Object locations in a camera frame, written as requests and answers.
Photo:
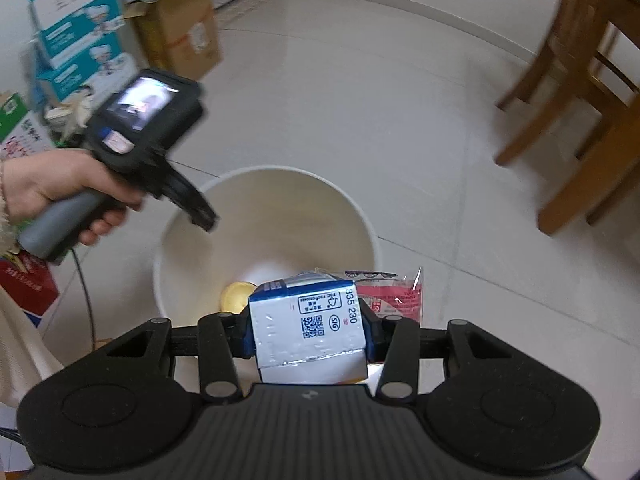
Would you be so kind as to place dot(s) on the person's left hand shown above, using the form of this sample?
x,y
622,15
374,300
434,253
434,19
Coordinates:
x,y
50,180

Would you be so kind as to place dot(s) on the red plastic snack wrapper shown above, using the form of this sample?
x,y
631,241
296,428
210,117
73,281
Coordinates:
x,y
395,300

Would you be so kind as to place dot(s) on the white plastic trash bin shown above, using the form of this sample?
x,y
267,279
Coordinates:
x,y
280,220

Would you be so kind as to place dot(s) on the red cardboard box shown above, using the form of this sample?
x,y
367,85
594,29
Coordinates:
x,y
25,285

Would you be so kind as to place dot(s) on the teal white carton box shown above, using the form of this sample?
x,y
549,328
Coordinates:
x,y
75,15
85,77

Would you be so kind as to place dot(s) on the person's white garment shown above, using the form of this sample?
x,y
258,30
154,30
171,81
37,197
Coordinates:
x,y
25,350

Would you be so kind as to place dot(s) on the blue milk carton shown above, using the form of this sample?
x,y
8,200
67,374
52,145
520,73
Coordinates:
x,y
305,320

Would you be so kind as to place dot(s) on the person's left forearm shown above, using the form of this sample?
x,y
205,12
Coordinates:
x,y
3,230

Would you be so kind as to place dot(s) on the brown cardboard box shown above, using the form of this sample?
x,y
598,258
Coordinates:
x,y
175,35

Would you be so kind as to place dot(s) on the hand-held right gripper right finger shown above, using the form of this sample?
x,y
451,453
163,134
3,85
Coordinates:
x,y
372,340

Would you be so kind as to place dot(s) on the orange peel half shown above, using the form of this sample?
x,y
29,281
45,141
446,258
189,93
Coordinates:
x,y
235,297

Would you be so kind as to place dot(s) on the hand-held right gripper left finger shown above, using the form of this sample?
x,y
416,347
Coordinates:
x,y
244,342

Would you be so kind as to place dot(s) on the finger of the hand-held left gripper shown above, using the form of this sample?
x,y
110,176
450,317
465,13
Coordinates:
x,y
192,200

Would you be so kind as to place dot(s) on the green white carton box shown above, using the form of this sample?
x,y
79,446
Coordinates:
x,y
22,130

